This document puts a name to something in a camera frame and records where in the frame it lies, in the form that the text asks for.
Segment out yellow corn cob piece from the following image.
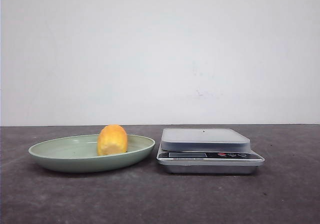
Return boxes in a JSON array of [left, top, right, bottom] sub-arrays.
[[96, 124, 128, 156]]

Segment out silver digital kitchen scale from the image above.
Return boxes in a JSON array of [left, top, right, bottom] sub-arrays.
[[156, 128, 265, 175]]

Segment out green oval plate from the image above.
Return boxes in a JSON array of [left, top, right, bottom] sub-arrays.
[[28, 134, 156, 173]]

